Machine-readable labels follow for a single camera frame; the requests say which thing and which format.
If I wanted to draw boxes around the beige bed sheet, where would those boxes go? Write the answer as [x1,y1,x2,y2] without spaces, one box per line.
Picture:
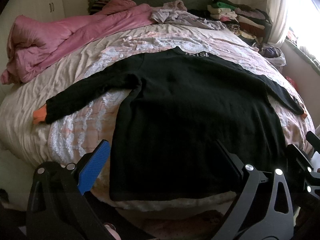
[1,24,166,165]

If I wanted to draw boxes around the lilac crumpled garment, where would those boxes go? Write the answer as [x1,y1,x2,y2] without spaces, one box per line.
[150,0,226,30]

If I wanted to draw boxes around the pink and white bedspread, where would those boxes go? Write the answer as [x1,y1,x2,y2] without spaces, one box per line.
[48,24,315,212]

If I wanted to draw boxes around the white bag with clothes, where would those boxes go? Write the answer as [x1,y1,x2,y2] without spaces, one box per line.
[259,43,286,73]

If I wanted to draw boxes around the stack of folded clothes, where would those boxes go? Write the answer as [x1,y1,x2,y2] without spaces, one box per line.
[207,0,272,46]

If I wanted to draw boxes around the white curtain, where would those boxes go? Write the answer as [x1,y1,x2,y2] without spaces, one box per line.
[266,0,296,48]

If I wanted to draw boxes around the pink duvet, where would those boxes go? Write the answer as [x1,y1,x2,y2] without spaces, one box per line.
[1,0,154,85]

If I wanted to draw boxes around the black sweater with orange cuffs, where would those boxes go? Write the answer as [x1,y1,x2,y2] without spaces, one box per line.
[33,48,304,202]

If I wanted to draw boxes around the cream wardrobe with black handles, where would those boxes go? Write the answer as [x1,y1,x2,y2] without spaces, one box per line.
[1,0,65,36]

